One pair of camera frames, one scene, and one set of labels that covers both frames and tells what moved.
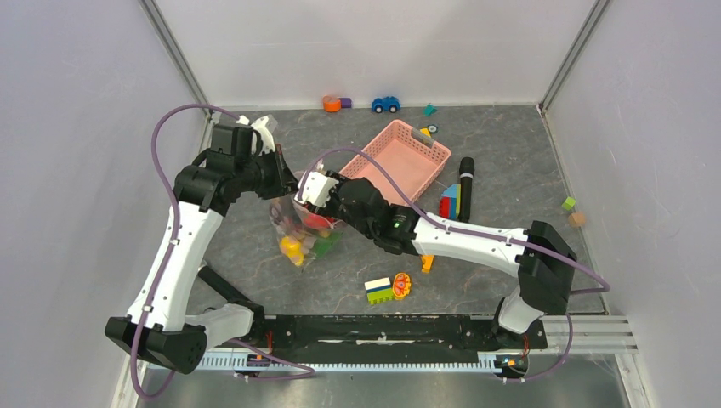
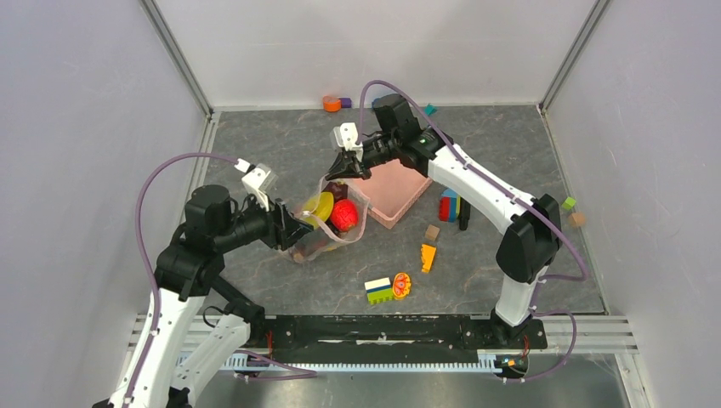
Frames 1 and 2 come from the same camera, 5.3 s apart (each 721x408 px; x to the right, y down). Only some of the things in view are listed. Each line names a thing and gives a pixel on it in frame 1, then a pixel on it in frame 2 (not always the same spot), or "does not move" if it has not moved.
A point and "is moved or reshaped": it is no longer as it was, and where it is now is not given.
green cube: [568, 203] does not move
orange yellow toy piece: [428, 263] does not move
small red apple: [315, 221] is moved or reshaped
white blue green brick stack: [378, 291] does not move
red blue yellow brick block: [450, 202] does not move
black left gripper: [284, 179] -> [282, 227]
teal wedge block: [429, 110] does not move
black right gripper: [334, 192] -> [349, 166]
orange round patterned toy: [401, 286] does not move
